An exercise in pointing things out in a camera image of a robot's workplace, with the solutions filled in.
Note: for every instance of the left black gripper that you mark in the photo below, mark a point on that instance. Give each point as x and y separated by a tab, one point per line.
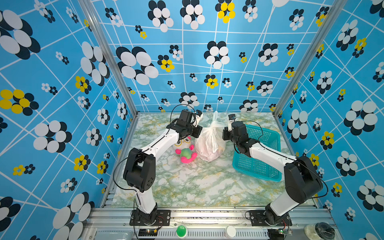
197	129

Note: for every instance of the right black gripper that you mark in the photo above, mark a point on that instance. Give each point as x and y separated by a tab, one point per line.
226	132

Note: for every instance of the white translucent plastic bag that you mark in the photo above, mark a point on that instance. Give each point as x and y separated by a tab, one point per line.
210	144

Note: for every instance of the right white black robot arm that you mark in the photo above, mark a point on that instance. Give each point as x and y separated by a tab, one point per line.
301	180

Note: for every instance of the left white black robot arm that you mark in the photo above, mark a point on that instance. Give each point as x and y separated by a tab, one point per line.
140	169

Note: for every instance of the pink panda plush toy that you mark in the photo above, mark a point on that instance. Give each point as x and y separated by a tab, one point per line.
185	150

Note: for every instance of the teal plastic basket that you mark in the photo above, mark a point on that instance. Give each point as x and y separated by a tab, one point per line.
264	161

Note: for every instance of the white round button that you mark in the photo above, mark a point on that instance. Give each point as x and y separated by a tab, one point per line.
230	232

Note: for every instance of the green push button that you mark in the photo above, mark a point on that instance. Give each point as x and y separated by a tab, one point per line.
182	232

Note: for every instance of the small circuit board right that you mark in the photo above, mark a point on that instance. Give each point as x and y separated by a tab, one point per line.
279	234

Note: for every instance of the small circuit board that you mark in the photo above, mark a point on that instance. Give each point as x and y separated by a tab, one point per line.
148	233
279	234

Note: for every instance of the small circuit board left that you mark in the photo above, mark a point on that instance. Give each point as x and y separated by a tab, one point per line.
148	233

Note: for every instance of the tape roll in cup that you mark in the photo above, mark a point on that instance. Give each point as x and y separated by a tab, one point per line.
320	231

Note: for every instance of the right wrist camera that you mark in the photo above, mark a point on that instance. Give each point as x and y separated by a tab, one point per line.
231	119

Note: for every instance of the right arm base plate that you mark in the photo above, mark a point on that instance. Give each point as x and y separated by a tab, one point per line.
259	219

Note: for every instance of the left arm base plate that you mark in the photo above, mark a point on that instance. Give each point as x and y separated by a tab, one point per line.
157	218

